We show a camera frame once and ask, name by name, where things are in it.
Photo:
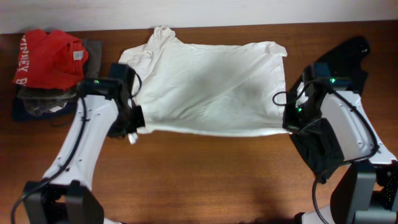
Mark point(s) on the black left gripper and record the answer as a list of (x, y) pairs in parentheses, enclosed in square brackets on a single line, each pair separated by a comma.
[(138, 122)]

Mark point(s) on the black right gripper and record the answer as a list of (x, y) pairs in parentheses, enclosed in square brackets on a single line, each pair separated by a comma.
[(288, 121)]

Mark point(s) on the white t-shirt black print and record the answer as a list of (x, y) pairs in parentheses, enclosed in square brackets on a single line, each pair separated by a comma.
[(212, 90)]

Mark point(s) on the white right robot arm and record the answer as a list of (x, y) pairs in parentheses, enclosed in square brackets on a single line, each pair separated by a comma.
[(355, 174)]

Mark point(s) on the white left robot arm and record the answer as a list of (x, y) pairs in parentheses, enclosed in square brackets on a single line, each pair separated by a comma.
[(64, 195)]

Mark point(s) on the red folded t-shirt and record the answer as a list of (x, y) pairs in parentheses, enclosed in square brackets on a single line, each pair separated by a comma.
[(52, 60)]

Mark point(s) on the grey camouflage folded garment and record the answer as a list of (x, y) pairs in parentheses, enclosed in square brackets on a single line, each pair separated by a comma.
[(91, 68)]

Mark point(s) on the navy folded garment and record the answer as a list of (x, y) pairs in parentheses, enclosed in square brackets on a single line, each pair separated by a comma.
[(21, 113)]

